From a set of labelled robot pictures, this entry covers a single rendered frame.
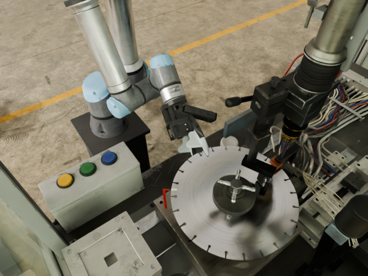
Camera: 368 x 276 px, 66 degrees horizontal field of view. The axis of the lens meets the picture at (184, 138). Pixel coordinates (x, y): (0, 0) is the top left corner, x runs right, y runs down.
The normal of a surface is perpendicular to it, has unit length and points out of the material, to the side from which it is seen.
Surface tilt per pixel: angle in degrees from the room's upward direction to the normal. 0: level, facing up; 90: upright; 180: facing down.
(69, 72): 0
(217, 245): 0
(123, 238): 0
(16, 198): 90
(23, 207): 90
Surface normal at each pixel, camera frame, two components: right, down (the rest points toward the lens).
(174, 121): 0.23, -0.15
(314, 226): -0.81, 0.44
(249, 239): 0.00, -0.65
